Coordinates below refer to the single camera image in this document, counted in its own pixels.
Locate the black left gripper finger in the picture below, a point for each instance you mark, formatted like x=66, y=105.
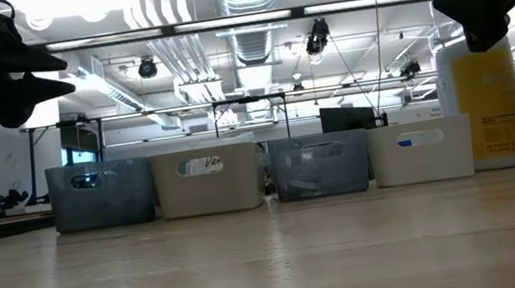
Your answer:
x=21, y=58
x=23, y=96

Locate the black hanging camera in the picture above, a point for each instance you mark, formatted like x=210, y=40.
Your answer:
x=318, y=34

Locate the black metal rack frame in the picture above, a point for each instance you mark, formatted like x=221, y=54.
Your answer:
x=248, y=99

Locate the black round ceiling camera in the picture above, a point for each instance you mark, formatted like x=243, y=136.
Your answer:
x=147, y=68
x=409, y=69

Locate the black computer monitor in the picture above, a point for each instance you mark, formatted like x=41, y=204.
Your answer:
x=347, y=118

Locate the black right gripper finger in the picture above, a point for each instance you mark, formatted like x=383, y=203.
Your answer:
x=480, y=19

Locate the white yellow wipes canister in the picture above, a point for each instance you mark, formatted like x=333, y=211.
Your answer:
x=489, y=101

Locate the white plastic bin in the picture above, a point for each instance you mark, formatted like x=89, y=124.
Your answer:
x=421, y=161

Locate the light translucent plastic bin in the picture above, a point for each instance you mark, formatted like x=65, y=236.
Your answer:
x=208, y=191

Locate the dark grey plastic bin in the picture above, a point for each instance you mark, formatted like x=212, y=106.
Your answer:
x=104, y=201
x=322, y=170

